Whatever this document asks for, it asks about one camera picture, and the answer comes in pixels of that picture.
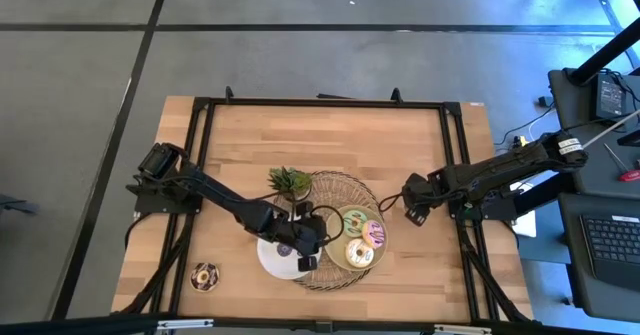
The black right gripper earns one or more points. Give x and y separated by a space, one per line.
419 192

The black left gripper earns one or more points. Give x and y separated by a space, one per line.
300 235

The small purple donut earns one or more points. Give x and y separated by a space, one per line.
280 253

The pink frosted donut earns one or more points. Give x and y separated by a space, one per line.
378 237

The green frosted donut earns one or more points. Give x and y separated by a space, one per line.
363 228

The white frosted donut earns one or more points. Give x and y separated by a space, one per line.
366 260

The large chocolate sprinkled donut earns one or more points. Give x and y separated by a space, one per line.
211 285

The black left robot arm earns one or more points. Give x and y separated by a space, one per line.
220 195

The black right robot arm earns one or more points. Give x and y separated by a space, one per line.
500 167

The beige round plate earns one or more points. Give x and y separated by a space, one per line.
337 252

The white round plate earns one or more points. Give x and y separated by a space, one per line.
272 267

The potted green succulent plant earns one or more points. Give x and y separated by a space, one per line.
290 181

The round woven straw placemat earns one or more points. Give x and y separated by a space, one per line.
340 187

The white paper sheet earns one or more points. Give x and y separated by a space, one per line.
527 225

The yellow plug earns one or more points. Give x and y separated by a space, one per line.
523 141

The black support beam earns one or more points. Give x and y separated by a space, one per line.
545 191

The dark grey side desk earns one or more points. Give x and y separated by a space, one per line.
600 175

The black keyboard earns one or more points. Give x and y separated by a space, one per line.
615 240

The thin white rod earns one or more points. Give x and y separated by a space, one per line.
615 125

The black power adapter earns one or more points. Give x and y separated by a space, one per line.
611 97

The black round pole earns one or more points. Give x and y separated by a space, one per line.
605 52

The black rig crossbar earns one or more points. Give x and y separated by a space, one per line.
75 325

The grey chair part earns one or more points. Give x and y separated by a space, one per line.
17 206

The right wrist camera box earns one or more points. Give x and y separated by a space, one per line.
416 217

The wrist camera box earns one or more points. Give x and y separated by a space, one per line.
416 217
307 264

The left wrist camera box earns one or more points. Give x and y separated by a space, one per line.
307 264

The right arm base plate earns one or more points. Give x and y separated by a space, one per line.
500 211

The black aluminium table frame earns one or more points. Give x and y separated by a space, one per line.
325 103

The silver bracket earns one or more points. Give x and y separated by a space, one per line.
462 330
185 324

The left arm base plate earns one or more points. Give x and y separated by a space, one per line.
150 205

